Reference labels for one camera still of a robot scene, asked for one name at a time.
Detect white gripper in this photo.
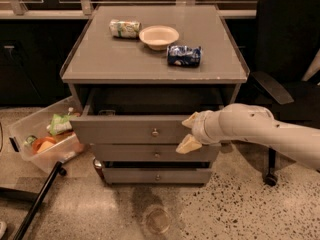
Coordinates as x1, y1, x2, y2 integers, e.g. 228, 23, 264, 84
176, 110, 223, 154

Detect grey top drawer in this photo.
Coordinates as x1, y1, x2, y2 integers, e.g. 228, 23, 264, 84
71, 85, 222, 145

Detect grey drawer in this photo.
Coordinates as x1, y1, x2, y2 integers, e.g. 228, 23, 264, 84
71, 85, 222, 145
92, 144, 220, 162
102, 168, 212, 184

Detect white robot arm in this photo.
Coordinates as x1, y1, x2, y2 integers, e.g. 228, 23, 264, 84
176, 103, 320, 170

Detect grey bottom drawer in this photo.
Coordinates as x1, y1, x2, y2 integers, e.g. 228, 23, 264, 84
102, 168, 212, 184

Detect grey middle drawer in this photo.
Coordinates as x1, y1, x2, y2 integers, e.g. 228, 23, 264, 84
92, 144, 220, 162

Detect grey drawer cabinet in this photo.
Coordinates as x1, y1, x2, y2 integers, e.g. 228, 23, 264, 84
59, 4, 251, 185

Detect blue crushed can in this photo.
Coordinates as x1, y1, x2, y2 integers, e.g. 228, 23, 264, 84
167, 45, 202, 67

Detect round floor drain cover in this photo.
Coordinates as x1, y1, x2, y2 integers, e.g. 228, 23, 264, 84
143, 205, 171, 235

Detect beige paper bowl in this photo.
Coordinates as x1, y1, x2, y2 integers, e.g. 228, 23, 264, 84
139, 25, 179, 51

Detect green white crushed can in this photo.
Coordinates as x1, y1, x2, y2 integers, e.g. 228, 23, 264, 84
109, 19, 142, 39

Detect green snack bag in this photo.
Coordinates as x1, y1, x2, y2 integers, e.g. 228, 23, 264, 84
47, 114, 72, 136

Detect black metal bar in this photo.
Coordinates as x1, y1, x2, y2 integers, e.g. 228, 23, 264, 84
13, 162, 67, 240

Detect clear plastic bin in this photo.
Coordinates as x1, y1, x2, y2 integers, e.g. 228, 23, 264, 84
9, 96, 84, 173

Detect orange round object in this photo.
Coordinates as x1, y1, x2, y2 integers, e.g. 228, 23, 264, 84
32, 137, 56, 154

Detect black office chair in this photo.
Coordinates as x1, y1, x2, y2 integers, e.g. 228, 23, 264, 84
237, 0, 320, 186

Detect small green can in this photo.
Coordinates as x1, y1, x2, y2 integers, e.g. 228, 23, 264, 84
24, 135, 37, 146

